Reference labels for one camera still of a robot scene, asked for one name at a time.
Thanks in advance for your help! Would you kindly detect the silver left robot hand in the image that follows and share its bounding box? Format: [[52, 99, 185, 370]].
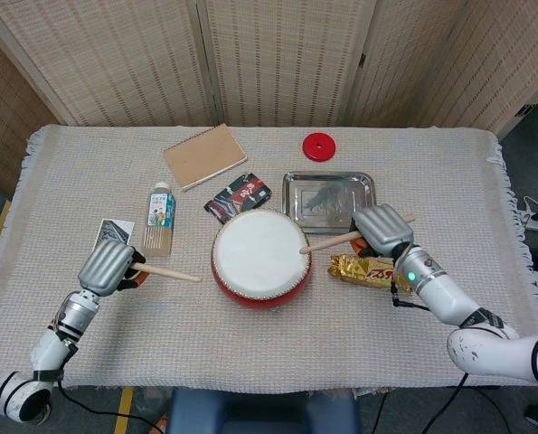
[[77, 239, 148, 297]]

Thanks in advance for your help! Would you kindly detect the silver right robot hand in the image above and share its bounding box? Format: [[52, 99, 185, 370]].
[[349, 203, 415, 261]]

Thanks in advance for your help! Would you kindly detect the wooden drumstick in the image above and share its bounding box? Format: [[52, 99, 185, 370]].
[[298, 214, 416, 254], [130, 264, 203, 284]]

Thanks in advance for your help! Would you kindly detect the red drum white skin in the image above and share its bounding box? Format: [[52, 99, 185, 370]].
[[210, 208, 314, 313]]

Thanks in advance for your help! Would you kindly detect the printed photo card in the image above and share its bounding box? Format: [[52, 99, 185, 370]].
[[94, 218, 136, 249]]

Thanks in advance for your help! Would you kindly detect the gold foil snack packet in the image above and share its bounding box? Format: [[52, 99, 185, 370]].
[[326, 252, 414, 295]]

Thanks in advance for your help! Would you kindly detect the stainless steel tray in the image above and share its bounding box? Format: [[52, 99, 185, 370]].
[[281, 170, 379, 236]]

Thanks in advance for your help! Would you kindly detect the plastic drink bottle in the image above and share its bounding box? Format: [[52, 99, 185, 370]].
[[140, 181, 177, 259]]

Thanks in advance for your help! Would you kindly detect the red round plastic disc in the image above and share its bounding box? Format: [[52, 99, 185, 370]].
[[301, 132, 337, 162]]

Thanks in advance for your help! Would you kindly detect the black red snack pouch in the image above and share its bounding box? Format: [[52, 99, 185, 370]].
[[203, 171, 273, 226]]

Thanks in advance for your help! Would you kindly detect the kraft spiral notebook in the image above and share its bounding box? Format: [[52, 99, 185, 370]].
[[162, 122, 248, 193]]

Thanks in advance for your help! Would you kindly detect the beige woven tablecloth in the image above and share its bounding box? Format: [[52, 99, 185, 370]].
[[0, 122, 538, 391]]

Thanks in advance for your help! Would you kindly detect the blue chair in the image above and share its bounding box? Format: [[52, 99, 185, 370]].
[[166, 387, 360, 434]]

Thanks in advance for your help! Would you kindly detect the woven folding screen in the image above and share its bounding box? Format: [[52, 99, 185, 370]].
[[0, 0, 538, 200]]

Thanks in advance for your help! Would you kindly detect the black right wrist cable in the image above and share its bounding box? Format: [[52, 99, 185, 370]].
[[389, 279, 430, 312]]

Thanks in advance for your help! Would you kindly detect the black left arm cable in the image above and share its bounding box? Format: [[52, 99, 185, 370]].
[[56, 380, 170, 434]]

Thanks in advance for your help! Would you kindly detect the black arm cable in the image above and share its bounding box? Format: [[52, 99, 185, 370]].
[[56, 380, 170, 434], [430, 373, 471, 434]]

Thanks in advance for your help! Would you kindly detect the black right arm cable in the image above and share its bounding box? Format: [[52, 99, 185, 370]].
[[430, 373, 471, 434]]

